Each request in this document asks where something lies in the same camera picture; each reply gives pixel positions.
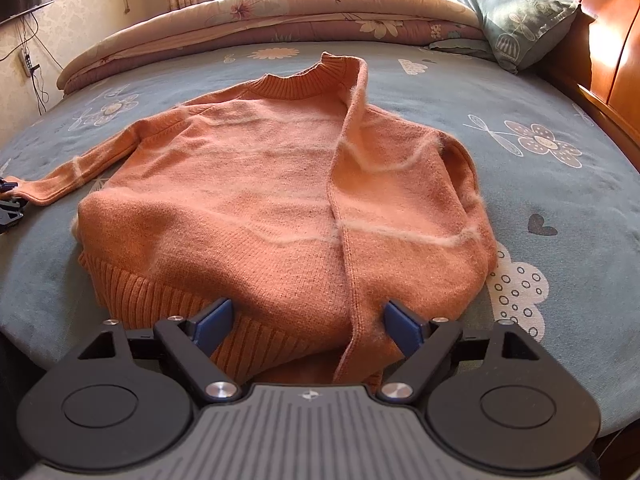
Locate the wooden headboard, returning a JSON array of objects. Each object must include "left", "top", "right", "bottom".
[{"left": 537, "top": 0, "right": 640, "bottom": 136}]

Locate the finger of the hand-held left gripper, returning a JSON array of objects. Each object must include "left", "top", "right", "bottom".
[{"left": 0, "top": 177, "right": 27, "bottom": 233}]

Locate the grey-green floral pillow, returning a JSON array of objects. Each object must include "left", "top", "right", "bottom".
[{"left": 452, "top": 0, "right": 581, "bottom": 73}]

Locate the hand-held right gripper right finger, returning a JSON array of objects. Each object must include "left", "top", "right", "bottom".
[{"left": 376, "top": 299, "right": 542, "bottom": 402}]

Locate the flat grey-green pillow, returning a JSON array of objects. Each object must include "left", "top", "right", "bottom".
[{"left": 427, "top": 37, "right": 496, "bottom": 61}]

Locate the folded pink floral quilt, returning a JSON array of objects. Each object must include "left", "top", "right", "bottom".
[{"left": 56, "top": 0, "right": 486, "bottom": 96}]

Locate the grey-blue floral bed sheet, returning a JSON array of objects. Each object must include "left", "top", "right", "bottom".
[{"left": 0, "top": 40, "right": 640, "bottom": 436}]

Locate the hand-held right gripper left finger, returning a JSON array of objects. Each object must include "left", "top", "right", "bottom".
[{"left": 75, "top": 298, "right": 240, "bottom": 402}]

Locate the orange knit sweater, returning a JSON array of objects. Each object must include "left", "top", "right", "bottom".
[{"left": 22, "top": 51, "right": 498, "bottom": 391}]

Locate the black power cable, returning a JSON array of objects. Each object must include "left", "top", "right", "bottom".
[{"left": 0, "top": 12, "right": 56, "bottom": 116}]

